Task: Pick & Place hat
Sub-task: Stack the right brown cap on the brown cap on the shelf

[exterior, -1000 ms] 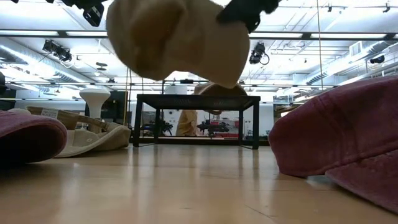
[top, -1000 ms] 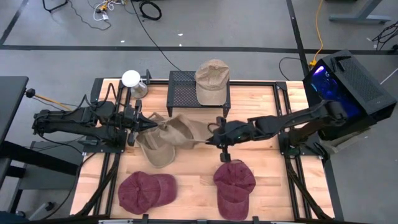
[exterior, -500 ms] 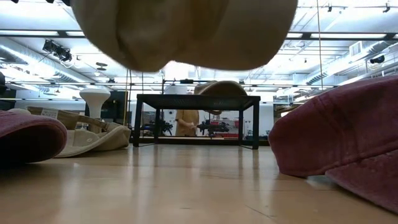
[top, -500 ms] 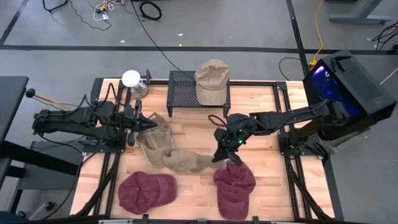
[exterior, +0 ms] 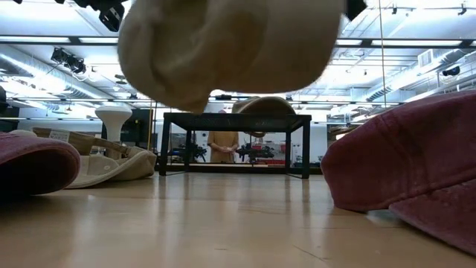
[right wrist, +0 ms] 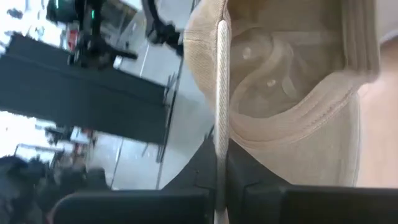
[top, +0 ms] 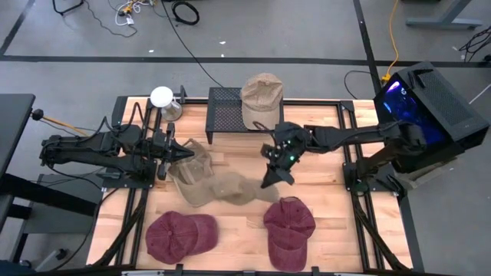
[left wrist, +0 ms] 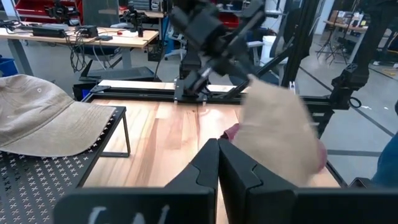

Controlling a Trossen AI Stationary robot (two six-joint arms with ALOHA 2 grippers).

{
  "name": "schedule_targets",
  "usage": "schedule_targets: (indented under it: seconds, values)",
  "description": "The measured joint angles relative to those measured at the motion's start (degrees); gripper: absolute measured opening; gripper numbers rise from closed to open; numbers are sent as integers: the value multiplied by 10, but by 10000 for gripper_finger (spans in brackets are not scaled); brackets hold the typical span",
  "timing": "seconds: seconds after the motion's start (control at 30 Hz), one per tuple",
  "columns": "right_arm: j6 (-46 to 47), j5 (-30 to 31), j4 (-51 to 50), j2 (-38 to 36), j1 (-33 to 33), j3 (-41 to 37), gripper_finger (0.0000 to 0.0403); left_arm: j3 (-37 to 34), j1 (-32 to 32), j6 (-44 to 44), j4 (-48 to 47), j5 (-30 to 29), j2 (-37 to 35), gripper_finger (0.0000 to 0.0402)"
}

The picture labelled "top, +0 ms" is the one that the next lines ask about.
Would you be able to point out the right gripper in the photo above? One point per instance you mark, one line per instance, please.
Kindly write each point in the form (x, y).
(287, 143)

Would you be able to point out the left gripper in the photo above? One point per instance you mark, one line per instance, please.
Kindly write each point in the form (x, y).
(161, 149)

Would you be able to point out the tan baseball cap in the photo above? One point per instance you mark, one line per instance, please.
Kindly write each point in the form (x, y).
(238, 189)
(262, 99)
(192, 184)

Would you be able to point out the maroon baseball cap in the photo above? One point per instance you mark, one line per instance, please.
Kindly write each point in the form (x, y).
(287, 230)
(172, 237)

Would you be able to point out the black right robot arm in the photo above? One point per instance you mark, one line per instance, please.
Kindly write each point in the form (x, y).
(345, 136)

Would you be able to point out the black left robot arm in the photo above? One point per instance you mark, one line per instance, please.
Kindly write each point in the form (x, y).
(76, 151)

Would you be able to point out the white mushroom lamp brass base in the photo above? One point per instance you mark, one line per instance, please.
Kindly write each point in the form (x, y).
(161, 96)

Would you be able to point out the black perforated metal shelf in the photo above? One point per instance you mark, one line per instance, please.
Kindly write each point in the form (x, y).
(224, 115)

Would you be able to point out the black plug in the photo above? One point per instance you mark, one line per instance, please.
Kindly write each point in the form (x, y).
(37, 114)

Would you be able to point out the black desk top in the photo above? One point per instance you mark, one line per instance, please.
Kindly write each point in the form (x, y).
(13, 126)

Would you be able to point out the black computer tower blue light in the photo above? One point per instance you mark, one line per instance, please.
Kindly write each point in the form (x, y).
(441, 99)

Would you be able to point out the grey desk foot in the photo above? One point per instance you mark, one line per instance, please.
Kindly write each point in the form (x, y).
(441, 22)

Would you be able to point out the black aluminium table frame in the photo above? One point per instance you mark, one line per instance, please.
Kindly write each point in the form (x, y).
(347, 106)

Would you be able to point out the black desk leg frame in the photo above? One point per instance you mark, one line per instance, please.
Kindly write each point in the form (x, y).
(50, 197)

